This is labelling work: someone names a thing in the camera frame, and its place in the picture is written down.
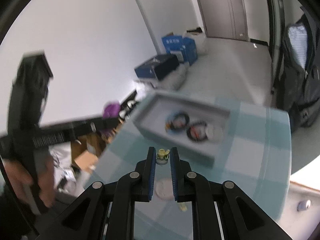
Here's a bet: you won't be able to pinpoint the white packaging under shoebox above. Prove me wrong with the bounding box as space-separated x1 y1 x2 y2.
135 64 190 90

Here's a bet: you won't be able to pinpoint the grey phone box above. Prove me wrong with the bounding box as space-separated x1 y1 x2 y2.
132 92 231 167

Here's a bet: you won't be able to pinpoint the black beaded bracelet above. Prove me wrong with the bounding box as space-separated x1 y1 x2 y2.
186 121 210 142

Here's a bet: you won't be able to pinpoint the purple bangle bracelet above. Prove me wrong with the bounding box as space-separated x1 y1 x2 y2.
102 101 121 119

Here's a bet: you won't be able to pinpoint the glass sliding door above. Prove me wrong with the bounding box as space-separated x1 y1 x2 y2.
267 0 285 83

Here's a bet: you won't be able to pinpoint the grey door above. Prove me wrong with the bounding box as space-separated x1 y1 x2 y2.
197 0 248 41

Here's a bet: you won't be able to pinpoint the navy black shoe box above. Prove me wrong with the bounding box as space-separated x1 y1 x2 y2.
135 54 180 81

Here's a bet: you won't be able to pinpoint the black backpack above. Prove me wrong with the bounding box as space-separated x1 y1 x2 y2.
276 6 319 133

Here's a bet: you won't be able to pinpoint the person's left hand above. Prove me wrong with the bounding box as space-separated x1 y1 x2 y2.
4 155 55 207

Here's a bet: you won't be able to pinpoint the black white sandals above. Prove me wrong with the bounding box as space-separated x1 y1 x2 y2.
119 100 139 120

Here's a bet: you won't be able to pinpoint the teal plaid tablecloth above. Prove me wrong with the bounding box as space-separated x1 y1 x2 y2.
83 89 292 240

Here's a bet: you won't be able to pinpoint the blue cardboard box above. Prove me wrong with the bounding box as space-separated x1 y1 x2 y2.
162 35 198 66

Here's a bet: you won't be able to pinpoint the small yellow earring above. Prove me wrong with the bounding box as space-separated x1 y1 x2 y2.
156 148 170 165
178 203 188 212

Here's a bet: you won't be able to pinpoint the white translucent bangle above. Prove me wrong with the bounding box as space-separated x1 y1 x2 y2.
155 178 174 200

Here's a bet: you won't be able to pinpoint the light blue bracelet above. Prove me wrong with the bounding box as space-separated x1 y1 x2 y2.
164 112 190 133

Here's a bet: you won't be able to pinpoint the white plastic bag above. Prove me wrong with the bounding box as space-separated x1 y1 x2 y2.
183 27 208 56

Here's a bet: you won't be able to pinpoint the brown cardboard box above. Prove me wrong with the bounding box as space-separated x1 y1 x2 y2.
71 133 106 174

